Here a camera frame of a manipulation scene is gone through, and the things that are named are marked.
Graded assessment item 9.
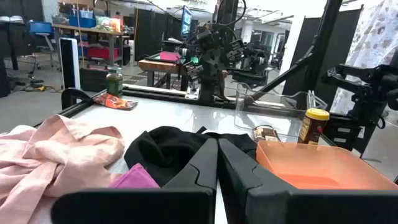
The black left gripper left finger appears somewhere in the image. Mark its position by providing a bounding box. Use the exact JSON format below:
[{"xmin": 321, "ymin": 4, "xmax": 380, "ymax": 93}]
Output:
[{"xmin": 50, "ymin": 138, "xmax": 219, "ymax": 224}]

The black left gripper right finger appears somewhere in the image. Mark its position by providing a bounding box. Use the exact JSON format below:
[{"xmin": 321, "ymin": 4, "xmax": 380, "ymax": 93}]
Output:
[{"xmin": 217, "ymin": 138, "xmax": 398, "ymax": 224}]

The orange spice packet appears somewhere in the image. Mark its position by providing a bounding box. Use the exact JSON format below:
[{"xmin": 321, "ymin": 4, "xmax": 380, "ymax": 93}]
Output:
[{"xmin": 93, "ymin": 92, "xmax": 139, "ymax": 111}]

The glass herb jar green lid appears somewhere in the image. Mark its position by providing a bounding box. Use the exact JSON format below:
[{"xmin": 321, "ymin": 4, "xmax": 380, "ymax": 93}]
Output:
[{"xmin": 106, "ymin": 66, "xmax": 124, "ymax": 98}]

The black cloth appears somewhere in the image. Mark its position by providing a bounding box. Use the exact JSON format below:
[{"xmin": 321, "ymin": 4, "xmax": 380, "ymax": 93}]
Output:
[{"xmin": 123, "ymin": 125, "xmax": 258, "ymax": 187}]

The orange plastic tray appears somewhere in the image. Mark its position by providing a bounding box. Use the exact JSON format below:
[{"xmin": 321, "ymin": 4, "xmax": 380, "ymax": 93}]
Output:
[{"xmin": 255, "ymin": 140, "xmax": 398, "ymax": 190}]

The magenta cloth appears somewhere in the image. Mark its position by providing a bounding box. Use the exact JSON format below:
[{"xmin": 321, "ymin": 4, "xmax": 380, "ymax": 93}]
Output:
[{"xmin": 109, "ymin": 163, "xmax": 161, "ymax": 189}]

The clear plastic tray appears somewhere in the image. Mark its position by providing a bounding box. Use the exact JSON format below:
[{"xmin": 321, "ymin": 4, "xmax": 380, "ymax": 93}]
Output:
[{"xmin": 234, "ymin": 82, "xmax": 329, "ymax": 142}]

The wooden background table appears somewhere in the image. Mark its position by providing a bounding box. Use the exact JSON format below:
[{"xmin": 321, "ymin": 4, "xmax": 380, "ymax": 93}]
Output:
[{"xmin": 138, "ymin": 58, "xmax": 187, "ymax": 91}]

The pink mat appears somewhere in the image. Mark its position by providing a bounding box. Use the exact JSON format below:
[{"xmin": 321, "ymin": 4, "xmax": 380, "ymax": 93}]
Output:
[{"xmin": 159, "ymin": 51, "xmax": 182, "ymax": 63}]

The pale pink cloth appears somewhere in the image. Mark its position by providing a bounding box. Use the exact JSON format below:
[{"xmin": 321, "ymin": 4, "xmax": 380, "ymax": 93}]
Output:
[{"xmin": 0, "ymin": 114, "xmax": 126, "ymax": 224}]

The black floor case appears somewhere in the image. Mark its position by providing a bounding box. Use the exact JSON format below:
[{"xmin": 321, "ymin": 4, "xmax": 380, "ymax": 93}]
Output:
[{"xmin": 79, "ymin": 67, "xmax": 108, "ymax": 93}]

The black table clamp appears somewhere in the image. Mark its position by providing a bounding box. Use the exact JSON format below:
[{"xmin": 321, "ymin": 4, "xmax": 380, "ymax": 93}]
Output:
[{"xmin": 61, "ymin": 88, "xmax": 94, "ymax": 110}]

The red storage bin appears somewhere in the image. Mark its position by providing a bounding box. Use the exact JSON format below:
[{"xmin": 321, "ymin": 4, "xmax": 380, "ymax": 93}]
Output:
[{"xmin": 86, "ymin": 46, "xmax": 119, "ymax": 60}]

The black room partition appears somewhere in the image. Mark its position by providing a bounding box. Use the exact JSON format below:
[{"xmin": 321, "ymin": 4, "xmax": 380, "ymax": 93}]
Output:
[
  {"xmin": 281, "ymin": 4, "xmax": 364, "ymax": 110},
  {"xmin": 134, "ymin": 8, "xmax": 184, "ymax": 62}
]

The background computer monitor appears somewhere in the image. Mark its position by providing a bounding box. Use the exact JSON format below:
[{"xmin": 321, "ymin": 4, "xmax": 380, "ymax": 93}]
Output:
[{"xmin": 180, "ymin": 5, "xmax": 193, "ymax": 40}]

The white tower fan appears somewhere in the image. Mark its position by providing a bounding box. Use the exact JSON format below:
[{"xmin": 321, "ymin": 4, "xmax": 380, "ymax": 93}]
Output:
[{"xmin": 58, "ymin": 37, "xmax": 81, "ymax": 91}]

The colourful snack bag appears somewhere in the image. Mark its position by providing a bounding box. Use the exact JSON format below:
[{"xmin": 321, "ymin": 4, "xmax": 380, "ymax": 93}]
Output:
[{"xmin": 95, "ymin": 16, "xmax": 122, "ymax": 33}]

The wooden workbench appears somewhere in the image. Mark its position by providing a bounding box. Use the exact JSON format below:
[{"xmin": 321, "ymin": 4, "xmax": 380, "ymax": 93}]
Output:
[{"xmin": 52, "ymin": 24, "xmax": 125, "ymax": 68}]

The patterned white curtain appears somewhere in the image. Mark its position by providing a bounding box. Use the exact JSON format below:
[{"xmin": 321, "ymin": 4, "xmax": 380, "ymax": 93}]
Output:
[{"xmin": 329, "ymin": 0, "xmax": 398, "ymax": 116}]

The blue storage bin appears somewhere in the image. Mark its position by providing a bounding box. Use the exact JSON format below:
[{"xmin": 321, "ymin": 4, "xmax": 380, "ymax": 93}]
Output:
[{"xmin": 68, "ymin": 15, "xmax": 96, "ymax": 29}]

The blue chair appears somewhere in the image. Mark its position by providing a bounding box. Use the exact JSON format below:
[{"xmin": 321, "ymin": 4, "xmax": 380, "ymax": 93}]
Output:
[{"xmin": 29, "ymin": 21, "xmax": 60, "ymax": 71}]

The black table frame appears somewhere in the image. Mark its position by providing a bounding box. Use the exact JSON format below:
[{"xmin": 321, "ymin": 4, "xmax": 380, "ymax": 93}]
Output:
[{"xmin": 60, "ymin": 83, "xmax": 312, "ymax": 119}]

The black overhead frame strut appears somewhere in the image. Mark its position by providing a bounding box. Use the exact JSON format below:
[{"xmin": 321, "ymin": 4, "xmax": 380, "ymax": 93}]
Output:
[{"xmin": 248, "ymin": 0, "xmax": 343, "ymax": 103}]

